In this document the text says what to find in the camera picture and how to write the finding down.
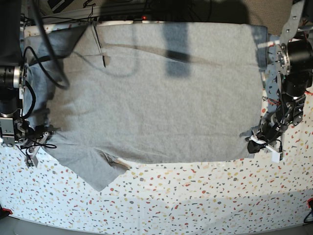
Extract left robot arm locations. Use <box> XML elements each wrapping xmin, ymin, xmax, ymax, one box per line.
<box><xmin>246</xmin><ymin>0</ymin><xmax>313</xmax><ymax>163</ymax></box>

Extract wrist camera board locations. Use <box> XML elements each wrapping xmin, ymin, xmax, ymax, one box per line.
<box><xmin>24</xmin><ymin>155</ymin><xmax>38</xmax><ymax>168</ymax></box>
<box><xmin>271</xmin><ymin>150</ymin><xmax>283</xmax><ymax>163</ymax></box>

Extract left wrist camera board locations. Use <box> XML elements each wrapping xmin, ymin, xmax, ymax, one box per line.
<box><xmin>271</xmin><ymin>150</ymin><xmax>283</xmax><ymax>163</ymax></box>

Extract grey T-shirt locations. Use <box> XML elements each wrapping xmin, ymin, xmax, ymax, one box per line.
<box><xmin>25</xmin><ymin>23</ymin><xmax>268</xmax><ymax>191</ymax></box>

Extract red table clamp left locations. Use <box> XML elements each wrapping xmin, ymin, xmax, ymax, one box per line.
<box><xmin>0</xmin><ymin>208</ymin><xmax>12</xmax><ymax>219</ymax></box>

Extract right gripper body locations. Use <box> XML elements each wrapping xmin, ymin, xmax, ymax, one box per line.
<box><xmin>16</xmin><ymin>127</ymin><xmax>55</xmax><ymax>157</ymax></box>

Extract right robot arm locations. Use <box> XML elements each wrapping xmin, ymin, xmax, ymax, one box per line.
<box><xmin>0</xmin><ymin>0</ymin><xmax>54</xmax><ymax>167</ymax></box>

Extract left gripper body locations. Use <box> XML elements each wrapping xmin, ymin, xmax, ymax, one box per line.
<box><xmin>249</xmin><ymin>123</ymin><xmax>284</xmax><ymax>153</ymax></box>

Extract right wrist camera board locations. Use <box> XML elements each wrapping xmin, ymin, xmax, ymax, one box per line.
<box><xmin>24</xmin><ymin>155</ymin><xmax>38</xmax><ymax>168</ymax></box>

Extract red table clamp right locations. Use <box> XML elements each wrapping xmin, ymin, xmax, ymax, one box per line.
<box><xmin>307</xmin><ymin>198</ymin><xmax>313</xmax><ymax>212</ymax></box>

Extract thick black cable loop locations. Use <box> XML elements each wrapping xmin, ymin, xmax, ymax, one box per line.
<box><xmin>23</xmin><ymin>0</ymin><xmax>71</xmax><ymax>90</ymax></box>

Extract red table clamp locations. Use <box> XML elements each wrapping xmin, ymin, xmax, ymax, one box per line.
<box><xmin>307</xmin><ymin>198</ymin><xmax>313</xmax><ymax>212</ymax></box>
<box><xmin>0</xmin><ymin>208</ymin><xmax>12</xmax><ymax>219</ymax></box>

